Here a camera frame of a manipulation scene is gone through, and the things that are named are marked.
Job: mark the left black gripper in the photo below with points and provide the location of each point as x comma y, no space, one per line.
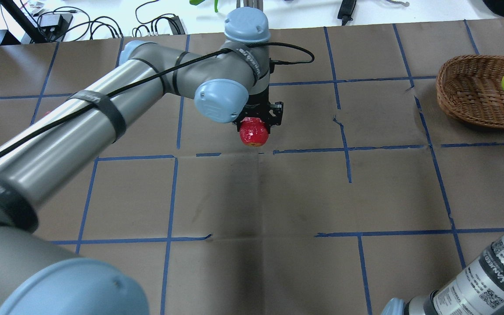
258,106

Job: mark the red apple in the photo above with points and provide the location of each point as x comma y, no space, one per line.
253,132

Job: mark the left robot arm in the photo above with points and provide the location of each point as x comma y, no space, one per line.
230,85

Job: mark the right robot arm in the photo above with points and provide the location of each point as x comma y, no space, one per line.
477,290

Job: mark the wicker basket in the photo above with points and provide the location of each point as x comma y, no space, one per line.
469,89

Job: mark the black power adapter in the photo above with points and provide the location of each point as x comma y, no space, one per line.
346,11

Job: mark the aluminium frame post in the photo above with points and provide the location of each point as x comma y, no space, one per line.
258,4

